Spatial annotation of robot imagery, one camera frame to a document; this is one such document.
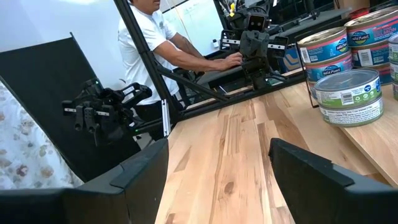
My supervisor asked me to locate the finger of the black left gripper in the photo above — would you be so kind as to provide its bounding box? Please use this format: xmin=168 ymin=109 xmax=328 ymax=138
xmin=254 ymin=33 xmax=270 ymax=60
xmin=239 ymin=33 xmax=256 ymax=60

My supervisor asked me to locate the brown cardboard box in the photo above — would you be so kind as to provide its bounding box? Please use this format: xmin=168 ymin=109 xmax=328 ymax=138
xmin=337 ymin=0 xmax=371 ymax=10

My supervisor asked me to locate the black aluminium table frame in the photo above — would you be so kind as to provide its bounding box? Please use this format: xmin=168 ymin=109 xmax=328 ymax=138
xmin=113 ymin=0 xmax=307 ymax=125

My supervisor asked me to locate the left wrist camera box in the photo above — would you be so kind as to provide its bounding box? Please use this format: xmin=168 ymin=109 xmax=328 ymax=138
xmin=247 ymin=14 xmax=267 ymax=32

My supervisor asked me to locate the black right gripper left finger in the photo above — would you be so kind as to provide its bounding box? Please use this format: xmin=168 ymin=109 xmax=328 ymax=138
xmin=0 ymin=138 xmax=170 ymax=224

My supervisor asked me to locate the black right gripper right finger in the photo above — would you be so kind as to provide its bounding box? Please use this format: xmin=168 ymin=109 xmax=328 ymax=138
xmin=269 ymin=138 xmax=398 ymax=224

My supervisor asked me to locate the person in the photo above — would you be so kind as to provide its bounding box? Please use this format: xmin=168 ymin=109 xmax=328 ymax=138
xmin=117 ymin=0 xmax=243 ymax=138

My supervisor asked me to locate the silver aluminium bracket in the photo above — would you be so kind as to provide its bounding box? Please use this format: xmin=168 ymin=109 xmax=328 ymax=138
xmin=161 ymin=99 xmax=172 ymax=138

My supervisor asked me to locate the black work table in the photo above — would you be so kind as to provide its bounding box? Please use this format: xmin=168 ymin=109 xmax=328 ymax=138
xmin=273 ymin=7 xmax=352 ymax=38

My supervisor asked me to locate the small red object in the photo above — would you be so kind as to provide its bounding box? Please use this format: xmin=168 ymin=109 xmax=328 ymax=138
xmin=349 ymin=7 xmax=371 ymax=19

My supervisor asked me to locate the black display panel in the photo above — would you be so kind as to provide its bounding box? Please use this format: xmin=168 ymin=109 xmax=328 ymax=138
xmin=0 ymin=32 xmax=141 ymax=183

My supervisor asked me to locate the white board panel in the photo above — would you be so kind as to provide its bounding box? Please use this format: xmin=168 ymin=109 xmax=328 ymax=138
xmin=161 ymin=0 xmax=224 ymax=57

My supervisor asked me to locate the black wire rack shelf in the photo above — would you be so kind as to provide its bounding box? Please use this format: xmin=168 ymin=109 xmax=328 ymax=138
xmin=294 ymin=42 xmax=398 ymax=189

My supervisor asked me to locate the white floral fabric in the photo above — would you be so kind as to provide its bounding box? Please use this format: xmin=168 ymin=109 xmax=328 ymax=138
xmin=0 ymin=80 xmax=85 ymax=190

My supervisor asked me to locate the blue cardboard box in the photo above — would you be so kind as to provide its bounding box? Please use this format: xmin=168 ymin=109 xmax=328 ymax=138
xmin=279 ymin=46 xmax=301 ymax=72

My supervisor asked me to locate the dark grey desk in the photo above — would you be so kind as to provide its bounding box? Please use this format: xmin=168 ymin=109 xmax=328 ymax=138
xmin=197 ymin=62 xmax=259 ymax=91

